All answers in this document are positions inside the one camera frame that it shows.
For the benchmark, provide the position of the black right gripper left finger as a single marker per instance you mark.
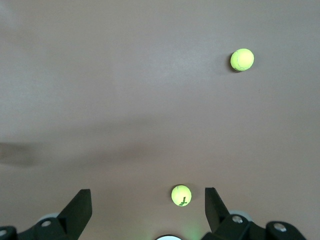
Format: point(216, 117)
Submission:
point(72, 217)

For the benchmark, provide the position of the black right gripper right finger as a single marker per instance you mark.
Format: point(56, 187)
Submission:
point(217, 215)

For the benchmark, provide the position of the brown table mat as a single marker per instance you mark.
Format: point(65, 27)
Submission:
point(125, 100)

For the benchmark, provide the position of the yellow tennis ball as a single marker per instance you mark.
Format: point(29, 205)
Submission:
point(242, 59)
point(181, 195)

